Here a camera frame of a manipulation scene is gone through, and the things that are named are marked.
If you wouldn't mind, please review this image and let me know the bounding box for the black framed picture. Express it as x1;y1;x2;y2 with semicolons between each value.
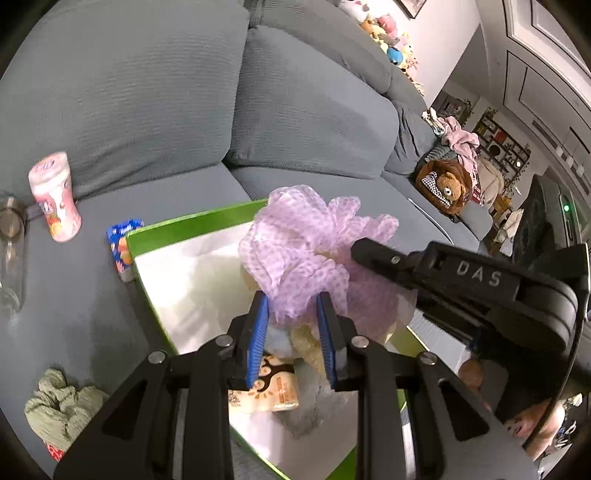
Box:
397;0;430;19

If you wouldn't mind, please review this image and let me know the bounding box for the pile of plush toys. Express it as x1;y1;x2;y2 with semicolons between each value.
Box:
339;0;423;93

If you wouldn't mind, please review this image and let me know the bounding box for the purple mesh scrunchie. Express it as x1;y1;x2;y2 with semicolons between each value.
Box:
239;185;402;333

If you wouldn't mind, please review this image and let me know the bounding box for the blue snack packet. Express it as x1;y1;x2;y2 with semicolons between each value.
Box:
106;218;145;283

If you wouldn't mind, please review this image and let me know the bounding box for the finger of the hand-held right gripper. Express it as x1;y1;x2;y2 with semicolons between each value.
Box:
350;237;432;289
466;323;490;357

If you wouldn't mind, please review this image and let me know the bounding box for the beige garment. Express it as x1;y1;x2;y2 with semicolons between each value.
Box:
475;157;506;213

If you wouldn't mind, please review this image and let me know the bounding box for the brown teddy bear backpack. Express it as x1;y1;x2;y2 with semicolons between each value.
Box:
414;157;474;217

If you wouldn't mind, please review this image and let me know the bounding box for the olive green scrunchie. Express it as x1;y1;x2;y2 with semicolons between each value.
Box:
24;368;109;453

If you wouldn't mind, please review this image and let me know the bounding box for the grey sofa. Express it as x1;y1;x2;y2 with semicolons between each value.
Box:
0;0;485;480

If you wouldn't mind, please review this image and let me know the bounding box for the dark wall shelf unit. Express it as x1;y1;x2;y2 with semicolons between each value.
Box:
475;111;532;195

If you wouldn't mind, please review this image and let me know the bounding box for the pink clothes heap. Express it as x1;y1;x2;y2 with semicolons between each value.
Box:
429;108;481;185

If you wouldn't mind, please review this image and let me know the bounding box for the person's right hand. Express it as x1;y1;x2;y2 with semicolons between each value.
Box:
457;357;566;462

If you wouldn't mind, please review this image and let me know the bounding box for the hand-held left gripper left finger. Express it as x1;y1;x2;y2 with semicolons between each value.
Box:
53;292;271;480

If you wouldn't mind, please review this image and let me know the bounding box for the pink candy bottle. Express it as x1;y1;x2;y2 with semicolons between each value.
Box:
28;152;83;243

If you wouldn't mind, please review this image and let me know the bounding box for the beige printed packet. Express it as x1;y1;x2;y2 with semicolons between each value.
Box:
228;353;301;414

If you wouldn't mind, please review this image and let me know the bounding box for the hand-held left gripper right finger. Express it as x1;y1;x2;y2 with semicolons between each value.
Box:
316;292;541;480

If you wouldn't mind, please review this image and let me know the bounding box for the green cardboard box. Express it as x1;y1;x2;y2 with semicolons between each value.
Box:
126;198;444;480

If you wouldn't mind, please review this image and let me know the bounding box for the red patterned packet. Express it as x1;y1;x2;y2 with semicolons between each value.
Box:
44;438;70;462

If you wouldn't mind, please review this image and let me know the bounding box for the clear glass jar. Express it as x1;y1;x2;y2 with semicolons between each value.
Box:
0;196;27;312

